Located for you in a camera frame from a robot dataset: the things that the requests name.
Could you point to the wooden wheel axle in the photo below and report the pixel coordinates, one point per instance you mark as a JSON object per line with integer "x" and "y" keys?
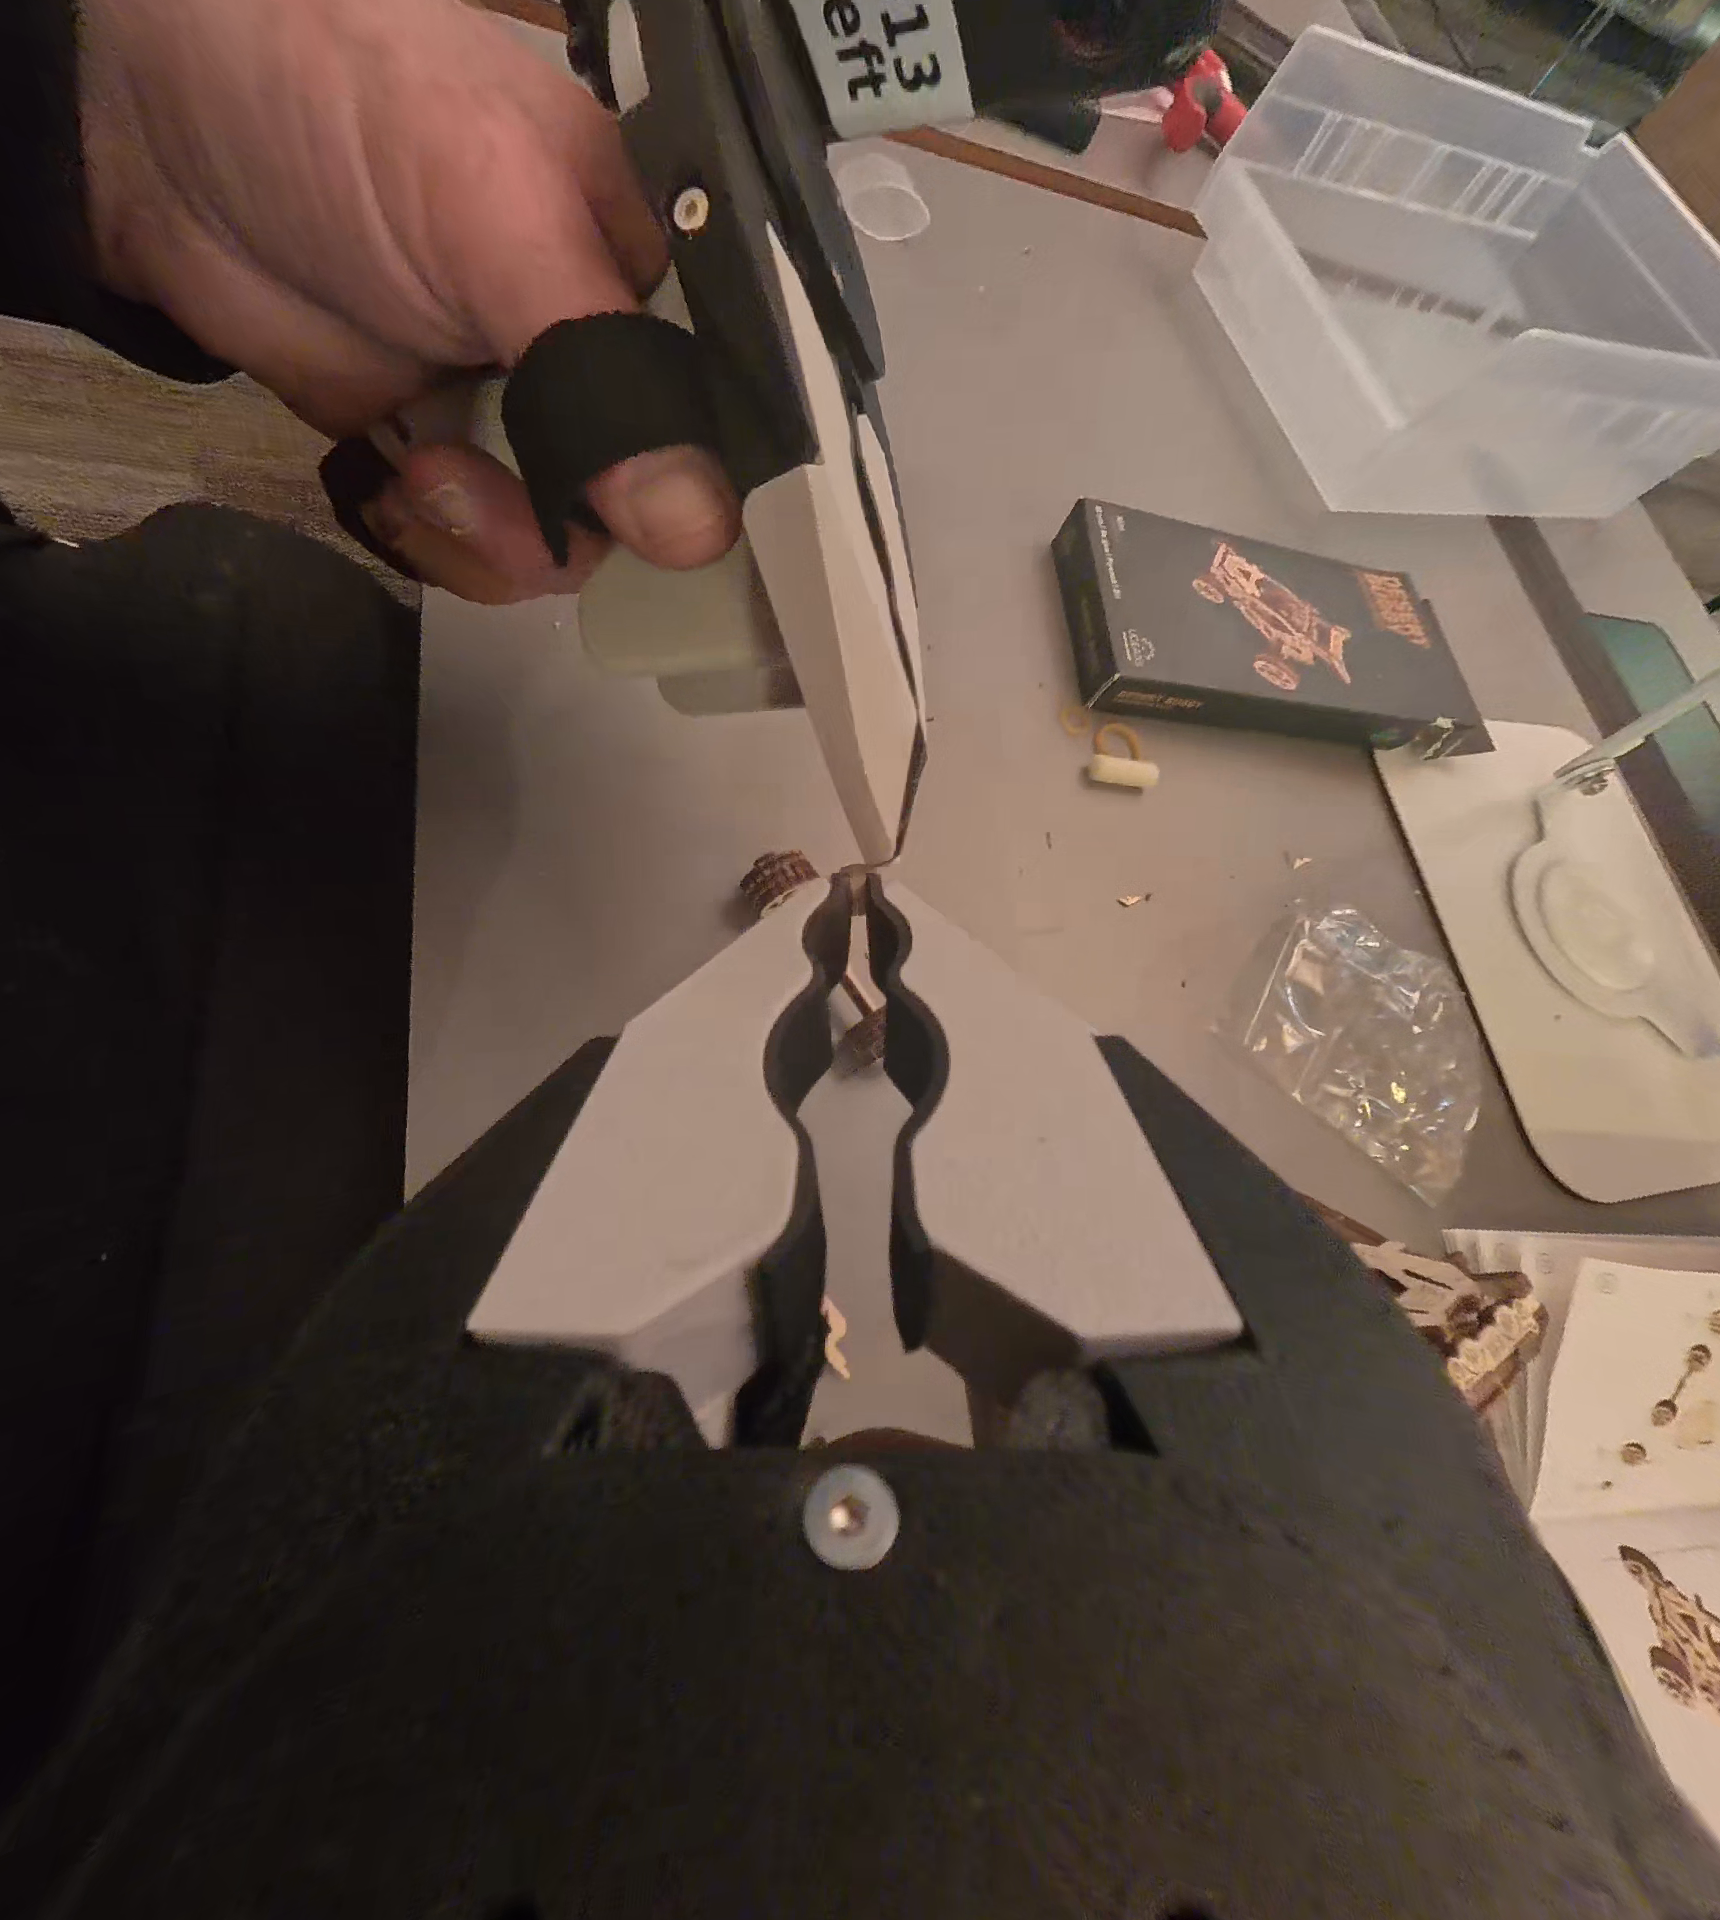
{"x": 775, "y": 880}

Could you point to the clear plastic cup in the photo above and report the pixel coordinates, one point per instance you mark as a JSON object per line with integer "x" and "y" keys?
{"x": 890, "y": 194}

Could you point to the white wax cylinder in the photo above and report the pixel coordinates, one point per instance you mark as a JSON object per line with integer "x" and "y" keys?
{"x": 1118, "y": 771}

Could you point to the black model box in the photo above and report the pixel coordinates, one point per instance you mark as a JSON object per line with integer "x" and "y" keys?
{"x": 1250, "y": 631}

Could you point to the large rubber band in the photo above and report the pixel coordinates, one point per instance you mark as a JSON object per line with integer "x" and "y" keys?
{"x": 1121, "y": 726}

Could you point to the clear plastic organiser box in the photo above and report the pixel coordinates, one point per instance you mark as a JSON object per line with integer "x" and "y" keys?
{"x": 1475, "y": 405}

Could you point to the person's left hand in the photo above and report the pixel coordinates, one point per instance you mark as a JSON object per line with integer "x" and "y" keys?
{"x": 350, "y": 194}

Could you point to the red clamp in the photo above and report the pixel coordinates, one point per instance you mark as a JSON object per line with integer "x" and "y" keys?
{"x": 1199, "y": 99}

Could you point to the instruction booklet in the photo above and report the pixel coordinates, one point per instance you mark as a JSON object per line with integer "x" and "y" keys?
{"x": 1671, "y": 1425}

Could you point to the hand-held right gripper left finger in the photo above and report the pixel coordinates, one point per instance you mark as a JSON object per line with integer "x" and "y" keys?
{"x": 634, "y": 1201}

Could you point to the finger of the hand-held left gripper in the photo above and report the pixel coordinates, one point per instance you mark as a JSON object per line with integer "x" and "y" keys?
{"x": 830, "y": 660}
{"x": 915, "y": 675}

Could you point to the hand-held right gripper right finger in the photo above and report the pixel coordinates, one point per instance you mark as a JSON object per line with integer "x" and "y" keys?
{"x": 1070, "y": 1201}

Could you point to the wooden buggy model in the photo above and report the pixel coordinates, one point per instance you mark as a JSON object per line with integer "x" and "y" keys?
{"x": 1461, "y": 1320}

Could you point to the clear plastic bag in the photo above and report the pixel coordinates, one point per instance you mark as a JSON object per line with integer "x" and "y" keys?
{"x": 1355, "y": 1050}

